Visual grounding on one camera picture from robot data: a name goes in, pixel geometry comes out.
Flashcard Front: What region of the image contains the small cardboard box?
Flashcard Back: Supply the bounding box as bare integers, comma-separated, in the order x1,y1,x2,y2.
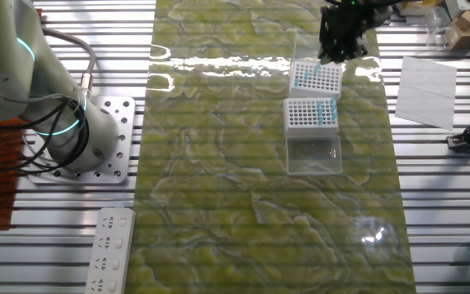
449,10,470,52

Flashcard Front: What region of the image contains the white power strip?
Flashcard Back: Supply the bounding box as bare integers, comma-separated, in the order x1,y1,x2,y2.
83,207,137,294

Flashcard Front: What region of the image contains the green marble pattern mat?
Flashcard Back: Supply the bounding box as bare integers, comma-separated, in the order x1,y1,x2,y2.
124,0,418,294

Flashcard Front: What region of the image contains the far white pipette tip box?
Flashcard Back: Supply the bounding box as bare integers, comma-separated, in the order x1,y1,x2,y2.
287,33,344,99

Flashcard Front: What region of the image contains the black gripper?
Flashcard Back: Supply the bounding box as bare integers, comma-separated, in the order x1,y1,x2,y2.
317,2,384,64

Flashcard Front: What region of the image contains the black cable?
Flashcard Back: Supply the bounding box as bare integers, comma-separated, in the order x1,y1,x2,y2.
0,96,91,175

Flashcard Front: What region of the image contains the thick grey cable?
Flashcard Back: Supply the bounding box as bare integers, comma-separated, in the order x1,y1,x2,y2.
41,26,97,100

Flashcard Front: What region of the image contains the clear plastic cup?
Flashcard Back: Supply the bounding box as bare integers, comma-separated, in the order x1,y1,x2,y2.
424,6,459,51

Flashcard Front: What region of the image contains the white box device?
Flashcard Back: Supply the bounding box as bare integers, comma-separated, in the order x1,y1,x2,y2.
445,0,470,20

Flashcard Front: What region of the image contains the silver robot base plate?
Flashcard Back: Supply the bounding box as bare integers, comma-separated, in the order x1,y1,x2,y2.
26,96,137,186

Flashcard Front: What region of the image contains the yellow box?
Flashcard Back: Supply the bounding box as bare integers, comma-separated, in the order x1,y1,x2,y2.
396,0,440,17

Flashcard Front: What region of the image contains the white tip rack clear lid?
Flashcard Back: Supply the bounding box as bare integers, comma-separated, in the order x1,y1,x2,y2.
282,96,344,176

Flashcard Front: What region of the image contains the white paper sheet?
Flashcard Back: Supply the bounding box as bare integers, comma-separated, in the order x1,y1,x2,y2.
393,56,459,131

